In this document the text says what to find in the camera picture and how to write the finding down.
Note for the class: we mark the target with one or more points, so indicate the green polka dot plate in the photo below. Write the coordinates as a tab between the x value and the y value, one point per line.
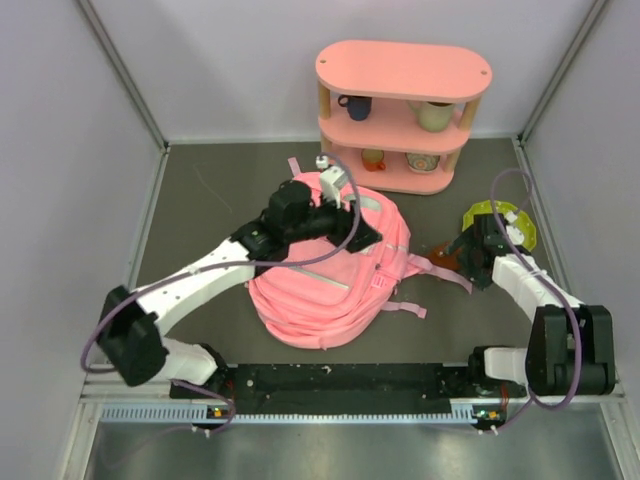
524	222

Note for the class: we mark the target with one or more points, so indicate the pink three-tier wooden shelf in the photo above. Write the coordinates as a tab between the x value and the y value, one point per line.
393	73

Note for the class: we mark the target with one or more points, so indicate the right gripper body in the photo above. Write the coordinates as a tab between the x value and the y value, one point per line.
477	276

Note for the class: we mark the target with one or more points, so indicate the brown leather wallet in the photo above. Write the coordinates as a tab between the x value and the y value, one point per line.
444	257

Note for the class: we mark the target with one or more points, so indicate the patterned flower-shaped bowl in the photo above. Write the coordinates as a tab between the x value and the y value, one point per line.
420	163

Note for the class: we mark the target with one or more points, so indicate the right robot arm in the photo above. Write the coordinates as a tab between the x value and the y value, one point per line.
570	350

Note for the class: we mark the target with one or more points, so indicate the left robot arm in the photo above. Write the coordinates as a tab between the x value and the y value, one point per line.
134	324

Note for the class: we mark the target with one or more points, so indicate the pink student backpack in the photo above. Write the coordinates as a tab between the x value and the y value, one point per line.
324	299

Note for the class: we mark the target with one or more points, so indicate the beige ceramic mug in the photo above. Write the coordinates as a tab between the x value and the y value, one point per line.
432	117

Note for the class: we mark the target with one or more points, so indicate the dark blue mug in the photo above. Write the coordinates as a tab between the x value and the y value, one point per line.
358	107

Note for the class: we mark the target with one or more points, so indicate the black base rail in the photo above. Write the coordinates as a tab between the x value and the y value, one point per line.
335	389

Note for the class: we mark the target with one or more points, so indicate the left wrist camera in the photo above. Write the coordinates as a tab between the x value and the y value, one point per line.
332	179

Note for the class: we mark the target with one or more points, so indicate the orange cup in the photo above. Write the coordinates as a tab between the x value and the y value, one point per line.
373	160

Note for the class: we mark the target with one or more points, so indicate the white cable duct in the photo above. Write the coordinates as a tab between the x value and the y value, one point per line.
205	414

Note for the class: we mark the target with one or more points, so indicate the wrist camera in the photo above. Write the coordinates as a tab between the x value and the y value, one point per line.
332	179
515	227

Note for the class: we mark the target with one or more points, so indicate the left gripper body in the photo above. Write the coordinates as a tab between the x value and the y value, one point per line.
325	221

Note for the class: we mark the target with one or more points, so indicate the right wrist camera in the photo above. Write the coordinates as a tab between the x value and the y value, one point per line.
515	227

